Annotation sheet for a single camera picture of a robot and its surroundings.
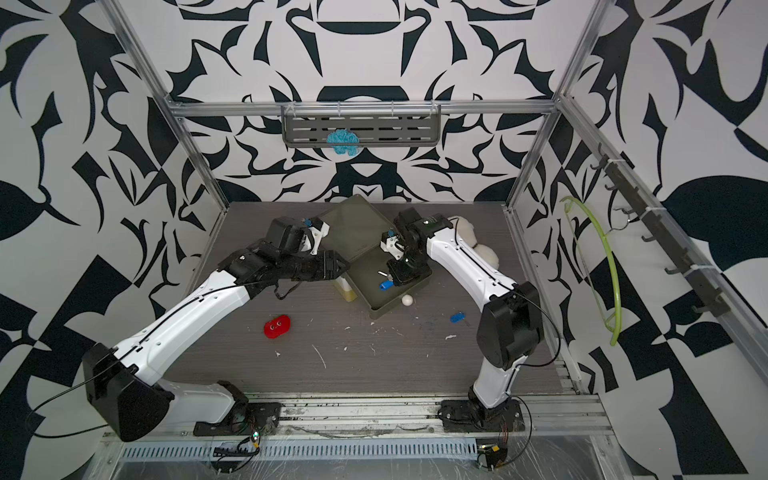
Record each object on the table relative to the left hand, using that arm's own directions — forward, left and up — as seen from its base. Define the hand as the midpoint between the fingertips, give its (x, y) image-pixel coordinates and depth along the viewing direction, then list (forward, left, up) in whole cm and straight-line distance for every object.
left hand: (342, 260), depth 76 cm
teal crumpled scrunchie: (+38, 0, +11) cm, 39 cm away
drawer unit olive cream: (+15, -2, -7) cm, 17 cm away
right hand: (0, -14, -9) cm, 17 cm away
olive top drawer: (+2, -5, -8) cm, 10 cm away
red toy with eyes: (-8, +21, -21) cm, 31 cm away
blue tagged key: (-2, -11, -10) cm, 15 cm away
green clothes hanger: (-18, -59, +3) cm, 62 cm away
